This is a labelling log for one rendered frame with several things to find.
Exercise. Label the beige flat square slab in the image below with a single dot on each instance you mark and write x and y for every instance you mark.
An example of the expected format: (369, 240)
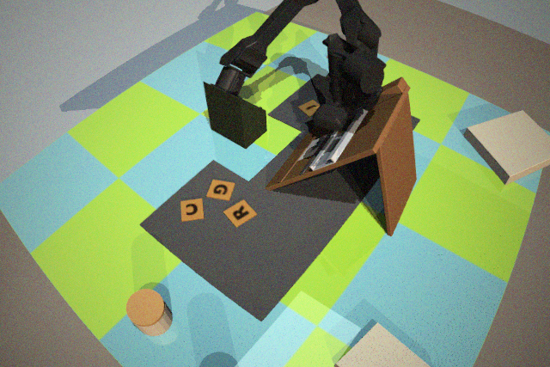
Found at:
(513, 145)

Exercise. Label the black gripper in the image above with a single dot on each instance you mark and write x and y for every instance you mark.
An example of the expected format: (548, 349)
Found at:
(337, 114)

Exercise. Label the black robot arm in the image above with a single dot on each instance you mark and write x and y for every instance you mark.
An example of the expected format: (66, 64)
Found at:
(354, 58)

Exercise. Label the orange cylinder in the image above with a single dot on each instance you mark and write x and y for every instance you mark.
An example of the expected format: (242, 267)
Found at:
(147, 310)

